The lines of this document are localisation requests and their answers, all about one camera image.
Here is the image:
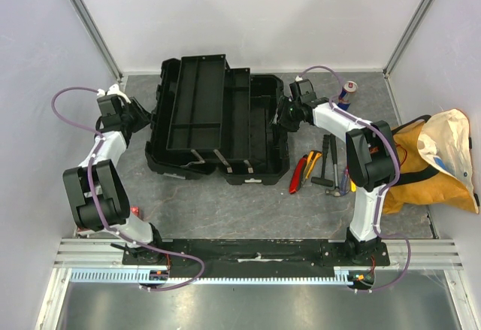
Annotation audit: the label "black plastic toolbox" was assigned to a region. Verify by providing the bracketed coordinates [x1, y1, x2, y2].
[145, 54, 290, 185]

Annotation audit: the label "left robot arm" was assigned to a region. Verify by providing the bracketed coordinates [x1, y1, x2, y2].
[62, 95, 165, 265]

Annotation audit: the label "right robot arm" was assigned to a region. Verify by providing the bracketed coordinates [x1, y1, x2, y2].
[273, 77, 400, 265]

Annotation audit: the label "red bull can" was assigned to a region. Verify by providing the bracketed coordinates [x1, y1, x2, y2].
[337, 80, 358, 111]

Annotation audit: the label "blue yellow screwdriver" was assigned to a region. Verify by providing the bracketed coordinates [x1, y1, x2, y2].
[340, 167, 357, 196]

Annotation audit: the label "red white small box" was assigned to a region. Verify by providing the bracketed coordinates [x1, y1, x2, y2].
[130, 206, 142, 219]

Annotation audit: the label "yellow tote bag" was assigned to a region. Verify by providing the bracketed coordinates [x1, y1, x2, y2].
[383, 109, 479, 214]

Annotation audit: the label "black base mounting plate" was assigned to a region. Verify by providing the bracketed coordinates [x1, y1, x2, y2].
[122, 238, 391, 275]

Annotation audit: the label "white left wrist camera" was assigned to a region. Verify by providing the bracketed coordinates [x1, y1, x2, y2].
[97, 84, 132, 104]

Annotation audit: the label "red handled pliers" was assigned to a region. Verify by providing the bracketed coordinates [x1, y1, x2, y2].
[289, 155, 307, 195]

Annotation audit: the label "black t-handle wrench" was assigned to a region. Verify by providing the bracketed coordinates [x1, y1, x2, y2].
[311, 135, 334, 188]

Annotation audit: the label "aluminium front frame rail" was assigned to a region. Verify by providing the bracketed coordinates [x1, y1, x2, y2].
[55, 238, 463, 270]

